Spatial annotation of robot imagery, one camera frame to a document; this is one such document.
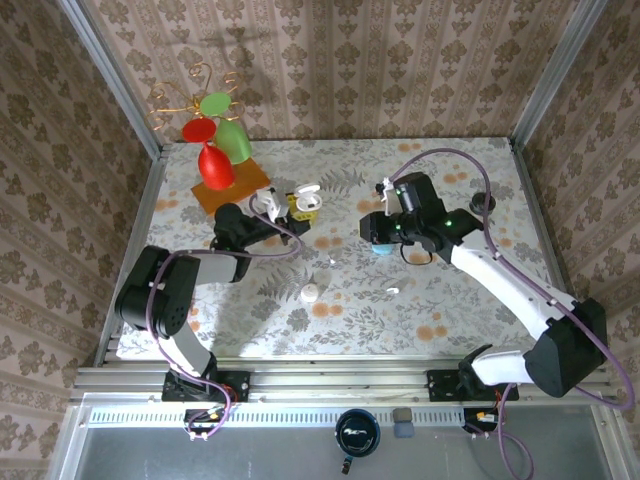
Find red wine glass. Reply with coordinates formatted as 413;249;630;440
181;117;236;191

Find green wine glass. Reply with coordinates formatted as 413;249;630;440
199;93;253;165

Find glass jar black lid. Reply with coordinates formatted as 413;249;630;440
470;191;497;215

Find black connector box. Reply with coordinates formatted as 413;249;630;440
183;408;227;434
462;407;504;434

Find black round bowl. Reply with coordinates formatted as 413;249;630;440
334;408;381;457

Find grey metal tray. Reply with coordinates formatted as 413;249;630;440
47;394;626;480

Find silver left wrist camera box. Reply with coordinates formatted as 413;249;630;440
257;187;286;221

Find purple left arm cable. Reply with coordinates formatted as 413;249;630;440
148;192;304;441

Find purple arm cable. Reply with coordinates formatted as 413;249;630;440
388;147;636;479
148;192;304;441

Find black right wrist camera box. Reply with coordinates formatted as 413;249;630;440
375;172;444;216

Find aluminium side rail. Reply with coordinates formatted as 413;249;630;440
92;149;169;369
509;142;591;366

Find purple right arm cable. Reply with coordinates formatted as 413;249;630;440
388;147;636;479

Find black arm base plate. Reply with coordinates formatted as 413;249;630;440
162;370;251;403
427;369;520;403

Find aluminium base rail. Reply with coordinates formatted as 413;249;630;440
69;357;621;404

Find slotted metal cable duct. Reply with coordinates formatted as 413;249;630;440
87;410;469;429

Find aluminium frame post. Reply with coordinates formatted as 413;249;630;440
54;0;166;161
509;0;611;151

